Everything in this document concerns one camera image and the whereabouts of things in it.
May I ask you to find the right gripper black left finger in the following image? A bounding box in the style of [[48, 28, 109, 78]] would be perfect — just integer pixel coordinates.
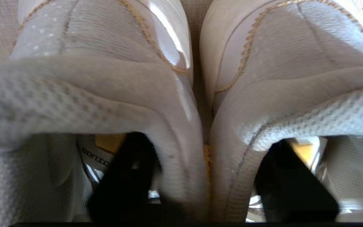
[[87, 132, 182, 223]]

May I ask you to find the white mesh sneaker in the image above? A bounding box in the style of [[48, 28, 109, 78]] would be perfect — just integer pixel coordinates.
[[199, 0, 363, 223], [0, 0, 212, 223]]

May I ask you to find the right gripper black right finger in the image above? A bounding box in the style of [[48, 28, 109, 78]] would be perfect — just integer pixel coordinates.
[[255, 139, 340, 223]]

